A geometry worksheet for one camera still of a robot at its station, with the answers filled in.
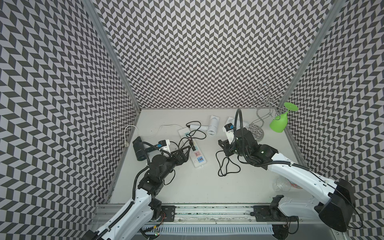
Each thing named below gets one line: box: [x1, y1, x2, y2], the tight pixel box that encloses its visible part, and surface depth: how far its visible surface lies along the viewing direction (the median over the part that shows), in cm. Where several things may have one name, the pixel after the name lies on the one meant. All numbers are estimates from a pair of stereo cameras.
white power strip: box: [178, 127, 207, 168], surface depth 93 cm
